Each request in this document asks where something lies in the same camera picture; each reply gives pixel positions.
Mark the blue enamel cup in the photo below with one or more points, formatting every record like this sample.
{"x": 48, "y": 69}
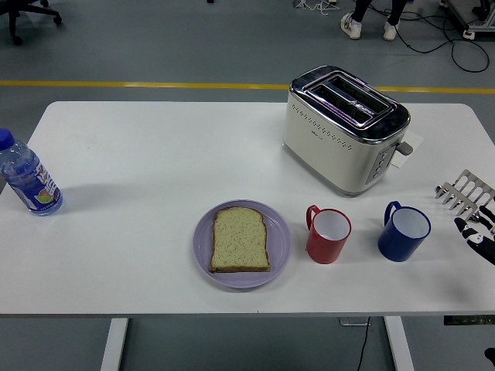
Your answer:
{"x": 400, "y": 241}

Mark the black table control panel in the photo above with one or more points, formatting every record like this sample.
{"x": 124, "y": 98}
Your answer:
{"x": 468, "y": 320}

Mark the grey under-table bracket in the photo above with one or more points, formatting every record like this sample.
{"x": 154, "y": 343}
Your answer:
{"x": 350, "y": 321}

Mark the purple round plate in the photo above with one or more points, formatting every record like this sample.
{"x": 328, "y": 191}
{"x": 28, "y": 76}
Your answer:
{"x": 279, "y": 239}

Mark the slice of toast bread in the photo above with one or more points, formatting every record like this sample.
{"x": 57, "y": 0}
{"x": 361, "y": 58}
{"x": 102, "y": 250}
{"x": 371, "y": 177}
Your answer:
{"x": 239, "y": 241}

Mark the red enamel cup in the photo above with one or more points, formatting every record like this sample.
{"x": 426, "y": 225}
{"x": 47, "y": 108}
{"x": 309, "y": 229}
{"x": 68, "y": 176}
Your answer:
{"x": 323, "y": 247}

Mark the black office chair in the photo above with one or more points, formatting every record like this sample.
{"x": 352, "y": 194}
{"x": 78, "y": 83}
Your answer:
{"x": 15, "y": 11}

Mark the silver metal toast rack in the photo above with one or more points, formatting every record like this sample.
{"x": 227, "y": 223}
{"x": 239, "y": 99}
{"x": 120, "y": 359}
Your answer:
{"x": 470, "y": 189}

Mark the metal equipment frame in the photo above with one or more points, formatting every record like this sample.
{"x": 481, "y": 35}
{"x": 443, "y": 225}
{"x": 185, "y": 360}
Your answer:
{"x": 470, "y": 33}

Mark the white paper card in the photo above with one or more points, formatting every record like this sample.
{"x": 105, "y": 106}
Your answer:
{"x": 415, "y": 138}

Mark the clear blue-capped water bottle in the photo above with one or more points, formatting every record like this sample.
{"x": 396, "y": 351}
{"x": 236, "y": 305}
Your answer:
{"x": 29, "y": 181}

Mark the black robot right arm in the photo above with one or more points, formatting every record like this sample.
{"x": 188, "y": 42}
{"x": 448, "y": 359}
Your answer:
{"x": 491, "y": 356}

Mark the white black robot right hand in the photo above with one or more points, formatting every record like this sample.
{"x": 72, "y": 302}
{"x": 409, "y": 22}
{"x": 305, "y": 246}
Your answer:
{"x": 477, "y": 239}

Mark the person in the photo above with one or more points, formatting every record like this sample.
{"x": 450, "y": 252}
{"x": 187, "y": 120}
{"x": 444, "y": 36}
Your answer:
{"x": 354, "y": 25}

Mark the cream chrome toaster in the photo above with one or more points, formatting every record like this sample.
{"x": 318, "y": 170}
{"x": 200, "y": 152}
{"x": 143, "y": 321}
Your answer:
{"x": 328, "y": 158}

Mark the white table leg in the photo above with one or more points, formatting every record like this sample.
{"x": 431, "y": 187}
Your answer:
{"x": 398, "y": 344}
{"x": 114, "y": 344}

